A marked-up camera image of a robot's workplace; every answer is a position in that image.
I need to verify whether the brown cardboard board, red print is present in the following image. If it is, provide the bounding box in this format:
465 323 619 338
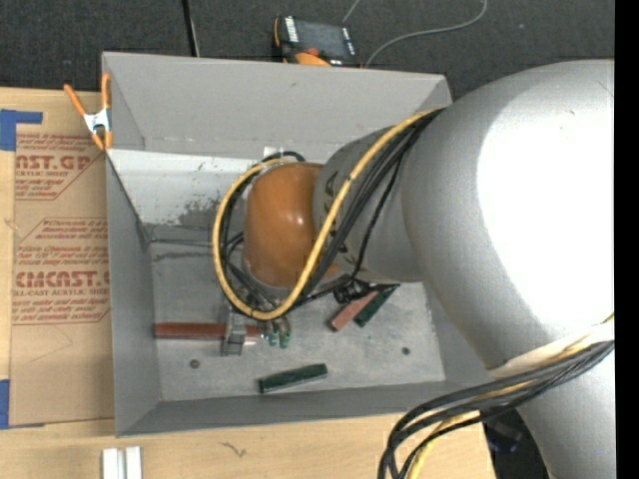
0 86 118 430

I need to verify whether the dark green flat block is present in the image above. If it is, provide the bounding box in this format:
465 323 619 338
257 362 329 395
352 282 401 328

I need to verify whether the grey metal bin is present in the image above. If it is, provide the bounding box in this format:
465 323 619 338
101 51 495 439

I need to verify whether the red-brown block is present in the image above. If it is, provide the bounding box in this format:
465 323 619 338
153 321 262 340
327 290 380 333

